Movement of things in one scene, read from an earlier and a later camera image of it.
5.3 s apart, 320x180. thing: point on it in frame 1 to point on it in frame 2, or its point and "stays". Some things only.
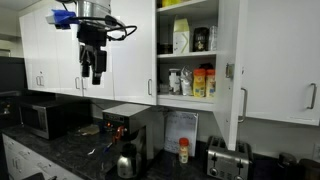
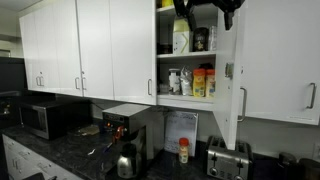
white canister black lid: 174,75 stays
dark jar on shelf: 200,39 stays
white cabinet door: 227,70 stays
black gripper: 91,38 to 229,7
